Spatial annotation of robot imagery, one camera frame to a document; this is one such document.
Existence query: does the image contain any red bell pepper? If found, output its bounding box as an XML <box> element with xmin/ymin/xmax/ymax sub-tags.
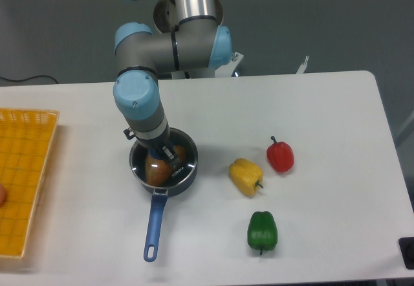
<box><xmin>267</xmin><ymin>136</ymin><xmax>294</xmax><ymax>173</ymax></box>

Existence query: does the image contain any black device at table edge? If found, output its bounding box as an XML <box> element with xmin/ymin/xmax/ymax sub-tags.
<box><xmin>398</xmin><ymin>237</ymin><xmax>414</xmax><ymax>270</ymax></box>

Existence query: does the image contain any dark saucepan blue handle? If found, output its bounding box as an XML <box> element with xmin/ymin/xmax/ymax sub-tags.
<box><xmin>129</xmin><ymin>127</ymin><xmax>199</xmax><ymax>263</ymax></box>

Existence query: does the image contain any black cable on floor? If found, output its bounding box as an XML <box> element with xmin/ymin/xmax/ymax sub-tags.
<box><xmin>0</xmin><ymin>74</ymin><xmax>60</xmax><ymax>84</ymax></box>

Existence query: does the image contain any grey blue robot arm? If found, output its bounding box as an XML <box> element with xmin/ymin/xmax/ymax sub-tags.
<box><xmin>113</xmin><ymin>0</ymin><xmax>232</xmax><ymax>168</ymax></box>

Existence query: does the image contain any triangular pastry bread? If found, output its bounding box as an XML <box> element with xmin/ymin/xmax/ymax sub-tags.
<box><xmin>145</xmin><ymin>145</ymin><xmax>187</xmax><ymax>187</ymax></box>

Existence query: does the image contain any green bell pepper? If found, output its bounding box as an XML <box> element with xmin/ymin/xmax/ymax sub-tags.
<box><xmin>247</xmin><ymin>211</ymin><xmax>278</xmax><ymax>256</ymax></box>

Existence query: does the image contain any glass pot lid blue knob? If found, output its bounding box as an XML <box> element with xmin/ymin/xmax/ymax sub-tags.
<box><xmin>129</xmin><ymin>128</ymin><xmax>198</xmax><ymax>196</ymax></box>

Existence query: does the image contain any orange round item in basket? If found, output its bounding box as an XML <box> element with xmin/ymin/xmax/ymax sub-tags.
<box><xmin>0</xmin><ymin>184</ymin><xmax>7</xmax><ymax>205</ymax></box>

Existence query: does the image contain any yellow woven basket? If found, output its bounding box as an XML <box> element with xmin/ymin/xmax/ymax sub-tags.
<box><xmin>1</xmin><ymin>108</ymin><xmax>60</xmax><ymax>259</ymax></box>

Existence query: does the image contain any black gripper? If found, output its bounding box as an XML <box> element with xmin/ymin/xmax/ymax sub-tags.
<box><xmin>124</xmin><ymin>122</ymin><xmax>180</xmax><ymax>168</ymax></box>

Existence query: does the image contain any yellow bell pepper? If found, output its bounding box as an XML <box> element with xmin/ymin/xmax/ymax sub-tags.
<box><xmin>229</xmin><ymin>158</ymin><xmax>263</xmax><ymax>197</ymax></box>

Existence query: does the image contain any white bracket behind table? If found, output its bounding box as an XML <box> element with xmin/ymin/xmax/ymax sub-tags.
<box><xmin>296</xmin><ymin>56</ymin><xmax>309</xmax><ymax>74</ymax></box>

